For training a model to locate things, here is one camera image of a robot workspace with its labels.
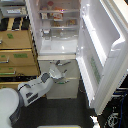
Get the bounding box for white refrigerator top door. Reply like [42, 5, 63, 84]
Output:
[76, 0, 128, 115]

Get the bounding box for lower fridge drawer handle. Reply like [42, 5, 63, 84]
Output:
[57, 80, 69, 84]

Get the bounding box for white refrigerator body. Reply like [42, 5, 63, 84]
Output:
[25, 0, 80, 99]

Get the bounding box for fridge drawer handle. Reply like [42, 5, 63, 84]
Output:
[55, 60, 71, 66]
[57, 80, 69, 84]

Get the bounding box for wooden drawer cabinet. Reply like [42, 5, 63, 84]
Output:
[0, 17, 40, 88]

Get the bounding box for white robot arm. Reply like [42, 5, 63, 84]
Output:
[0, 62, 66, 128]

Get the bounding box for white robot hand gripper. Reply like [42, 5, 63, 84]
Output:
[49, 62, 65, 79]

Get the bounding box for food items on fridge shelves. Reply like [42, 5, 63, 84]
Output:
[39, 0, 79, 22]

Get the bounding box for grey box on cabinet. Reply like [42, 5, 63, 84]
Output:
[0, 6, 27, 17]

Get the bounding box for upper fridge drawer handle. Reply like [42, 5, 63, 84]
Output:
[55, 60, 71, 66]

